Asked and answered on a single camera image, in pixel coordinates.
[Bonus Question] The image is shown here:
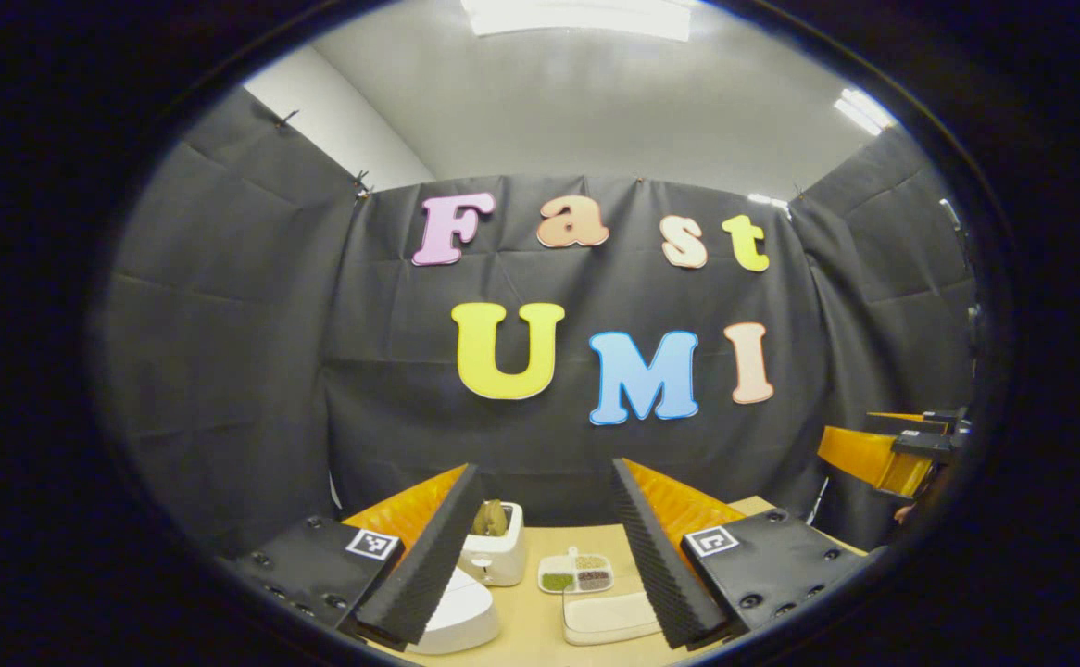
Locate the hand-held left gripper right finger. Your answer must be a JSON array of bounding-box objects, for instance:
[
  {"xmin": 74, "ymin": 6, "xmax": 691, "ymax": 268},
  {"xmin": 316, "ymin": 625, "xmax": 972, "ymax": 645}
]
[{"xmin": 609, "ymin": 458, "xmax": 874, "ymax": 649}]

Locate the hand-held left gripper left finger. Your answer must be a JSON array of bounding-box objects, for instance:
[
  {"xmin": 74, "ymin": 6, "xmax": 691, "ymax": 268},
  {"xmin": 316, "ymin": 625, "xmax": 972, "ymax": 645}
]
[{"xmin": 230, "ymin": 463, "xmax": 485, "ymax": 649}]

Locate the white rice cooker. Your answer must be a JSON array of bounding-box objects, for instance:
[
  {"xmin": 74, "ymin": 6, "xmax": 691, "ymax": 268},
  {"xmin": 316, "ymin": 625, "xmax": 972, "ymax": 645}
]
[{"xmin": 406, "ymin": 567, "xmax": 501, "ymax": 656}]

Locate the white toaster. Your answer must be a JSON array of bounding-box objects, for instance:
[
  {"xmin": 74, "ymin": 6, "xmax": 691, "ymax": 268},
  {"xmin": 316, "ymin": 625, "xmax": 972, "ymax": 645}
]
[{"xmin": 458, "ymin": 501, "xmax": 527, "ymax": 587}]

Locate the brown bread slice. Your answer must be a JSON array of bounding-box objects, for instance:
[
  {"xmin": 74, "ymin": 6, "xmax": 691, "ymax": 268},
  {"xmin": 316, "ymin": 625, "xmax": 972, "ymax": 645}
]
[{"xmin": 472, "ymin": 498, "xmax": 509, "ymax": 538}]

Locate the white divided bean dish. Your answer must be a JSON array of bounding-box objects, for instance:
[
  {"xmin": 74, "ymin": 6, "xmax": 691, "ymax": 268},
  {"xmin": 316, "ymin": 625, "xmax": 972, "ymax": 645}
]
[{"xmin": 538, "ymin": 547, "xmax": 613, "ymax": 594}]

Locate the black backdrop cloth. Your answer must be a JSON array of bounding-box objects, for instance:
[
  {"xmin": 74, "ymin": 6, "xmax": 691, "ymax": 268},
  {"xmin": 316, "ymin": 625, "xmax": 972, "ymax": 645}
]
[{"xmin": 95, "ymin": 88, "xmax": 981, "ymax": 557}]

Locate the small ceiling light panel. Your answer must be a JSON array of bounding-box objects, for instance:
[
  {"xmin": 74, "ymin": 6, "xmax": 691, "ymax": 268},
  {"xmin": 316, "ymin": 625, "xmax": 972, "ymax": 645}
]
[{"xmin": 834, "ymin": 88, "xmax": 898, "ymax": 137}]

